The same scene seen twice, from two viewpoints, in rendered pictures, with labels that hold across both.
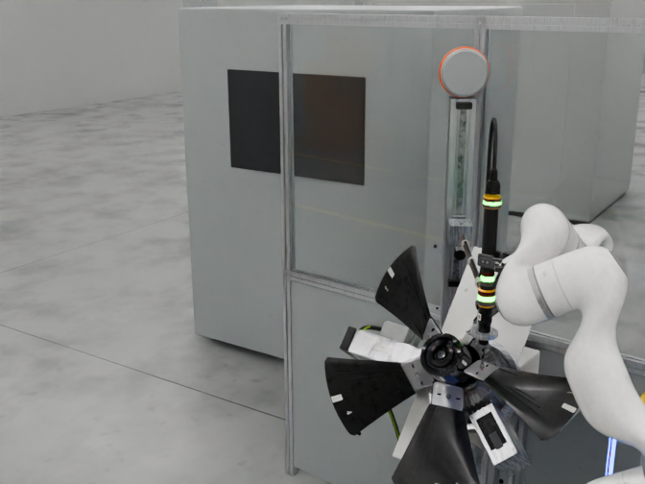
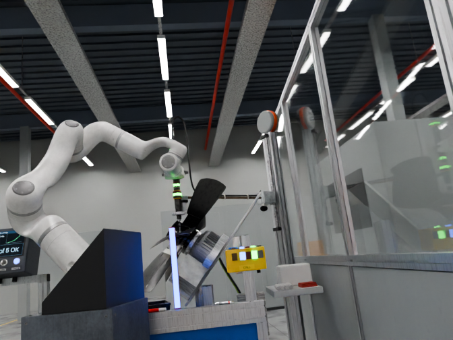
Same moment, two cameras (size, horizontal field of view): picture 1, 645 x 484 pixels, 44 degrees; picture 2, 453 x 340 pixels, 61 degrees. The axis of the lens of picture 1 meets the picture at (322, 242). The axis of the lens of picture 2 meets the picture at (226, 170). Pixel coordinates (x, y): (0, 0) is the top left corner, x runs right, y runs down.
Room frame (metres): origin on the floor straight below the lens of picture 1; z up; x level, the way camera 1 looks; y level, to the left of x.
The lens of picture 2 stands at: (0.81, -2.12, 1.04)
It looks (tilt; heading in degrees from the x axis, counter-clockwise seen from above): 13 degrees up; 50
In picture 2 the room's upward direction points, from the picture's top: 6 degrees counter-clockwise
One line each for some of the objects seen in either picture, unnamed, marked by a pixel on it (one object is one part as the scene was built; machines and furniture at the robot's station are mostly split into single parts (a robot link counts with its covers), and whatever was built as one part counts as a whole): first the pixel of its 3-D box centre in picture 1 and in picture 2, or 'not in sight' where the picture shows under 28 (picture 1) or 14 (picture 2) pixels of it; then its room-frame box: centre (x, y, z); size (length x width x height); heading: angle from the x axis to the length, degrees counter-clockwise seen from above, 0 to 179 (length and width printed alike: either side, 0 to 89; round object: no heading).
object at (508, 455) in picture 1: (500, 440); (189, 274); (1.90, -0.47, 0.98); 0.20 x 0.16 x 0.20; 142
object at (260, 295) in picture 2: not in sight; (252, 314); (2.31, -0.44, 0.73); 0.15 x 0.09 x 0.22; 142
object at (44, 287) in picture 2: not in sight; (44, 299); (1.26, -0.37, 0.96); 0.03 x 0.03 x 0.20; 52
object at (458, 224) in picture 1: (459, 231); (267, 197); (2.53, -0.45, 1.38); 0.10 x 0.07 x 0.08; 177
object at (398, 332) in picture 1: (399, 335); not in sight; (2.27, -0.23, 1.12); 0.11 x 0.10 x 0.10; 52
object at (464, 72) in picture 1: (464, 72); (267, 122); (2.62, -0.45, 1.88); 0.17 x 0.15 x 0.16; 52
